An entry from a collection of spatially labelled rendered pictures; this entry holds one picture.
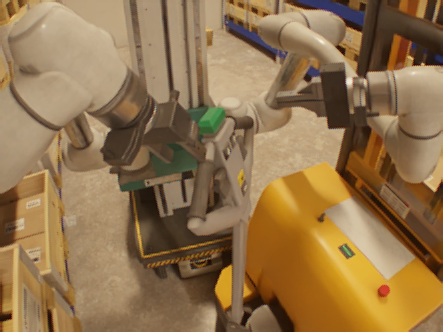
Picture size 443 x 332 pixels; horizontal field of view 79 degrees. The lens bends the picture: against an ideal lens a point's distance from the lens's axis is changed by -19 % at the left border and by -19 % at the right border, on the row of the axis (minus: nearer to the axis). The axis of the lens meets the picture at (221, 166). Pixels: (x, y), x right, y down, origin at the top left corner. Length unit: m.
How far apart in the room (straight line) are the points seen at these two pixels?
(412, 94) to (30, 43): 0.60
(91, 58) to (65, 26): 0.05
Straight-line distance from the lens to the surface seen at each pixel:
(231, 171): 0.77
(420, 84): 0.64
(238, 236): 0.94
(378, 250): 1.22
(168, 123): 0.49
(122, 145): 0.48
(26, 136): 0.43
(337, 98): 0.65
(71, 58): 0.39
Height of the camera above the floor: 1.80
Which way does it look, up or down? 40 degrees down
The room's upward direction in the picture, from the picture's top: 2 degrees counter-clockwise
